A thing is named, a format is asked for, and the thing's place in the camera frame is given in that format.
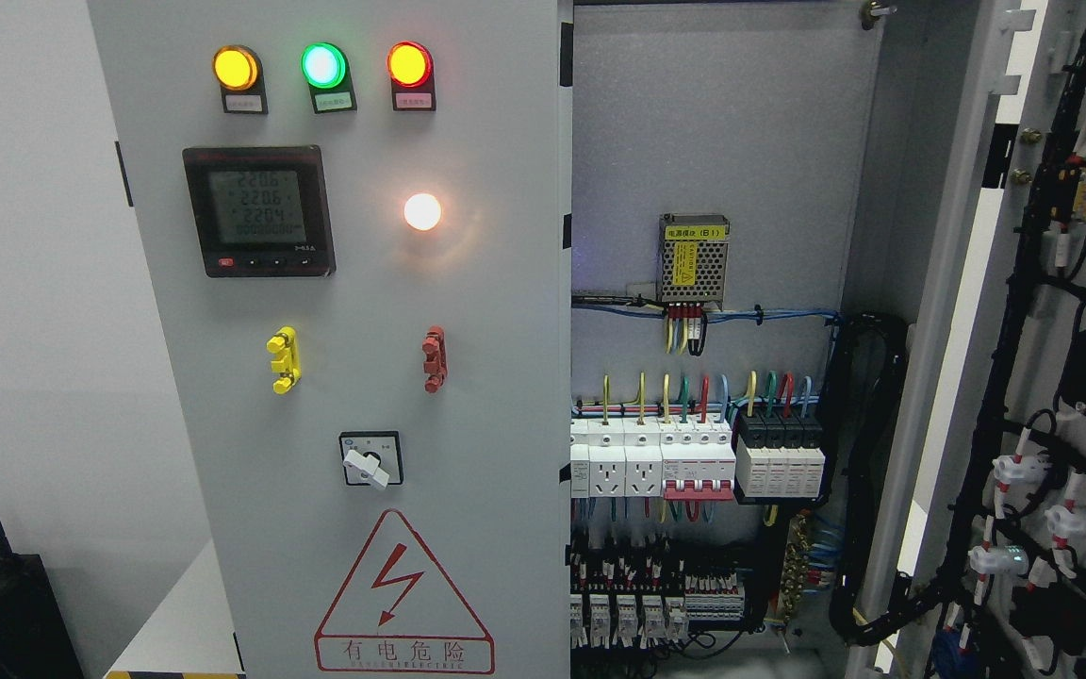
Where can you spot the metal mesh power supply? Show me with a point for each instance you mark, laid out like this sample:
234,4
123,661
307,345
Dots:
693,258

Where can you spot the green indicator light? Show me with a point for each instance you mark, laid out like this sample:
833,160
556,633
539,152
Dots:
323,65

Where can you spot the yellow indicator light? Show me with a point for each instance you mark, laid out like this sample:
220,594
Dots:
236,67

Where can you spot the black white surge protector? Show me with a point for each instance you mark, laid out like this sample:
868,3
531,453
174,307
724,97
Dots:
777,457

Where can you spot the white glowing indicator light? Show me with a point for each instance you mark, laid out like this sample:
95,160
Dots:
422,211

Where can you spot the white rotary selector switch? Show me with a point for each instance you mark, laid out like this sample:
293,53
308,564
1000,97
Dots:
371,458

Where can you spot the black equipment left corner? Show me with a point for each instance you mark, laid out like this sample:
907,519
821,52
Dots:
33,638

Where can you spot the white socket breaker row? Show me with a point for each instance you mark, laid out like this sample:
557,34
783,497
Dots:
672,459

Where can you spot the grey cabinet door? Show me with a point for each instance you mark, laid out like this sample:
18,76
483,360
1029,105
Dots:
979,566
482,456

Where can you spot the red indicator light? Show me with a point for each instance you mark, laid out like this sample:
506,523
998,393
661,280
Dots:
409,64

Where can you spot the red electric hazard sticker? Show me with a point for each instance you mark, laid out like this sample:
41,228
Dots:
398,611

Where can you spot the black digital power meter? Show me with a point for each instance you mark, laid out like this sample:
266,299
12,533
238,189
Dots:
261,211

